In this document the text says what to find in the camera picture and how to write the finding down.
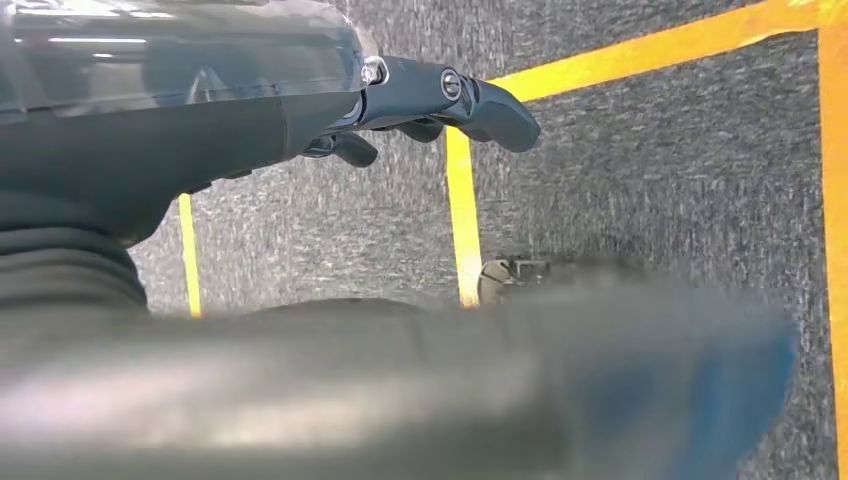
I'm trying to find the yellow floor tape square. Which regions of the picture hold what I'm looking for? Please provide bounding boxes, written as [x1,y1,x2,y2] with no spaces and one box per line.
[445,0,848,480]

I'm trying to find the grey robot lower body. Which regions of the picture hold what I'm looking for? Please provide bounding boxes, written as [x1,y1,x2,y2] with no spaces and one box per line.
[0,284,800,480]

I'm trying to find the black robot foot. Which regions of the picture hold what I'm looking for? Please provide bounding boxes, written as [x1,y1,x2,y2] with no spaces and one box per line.
[476,254,554,307]

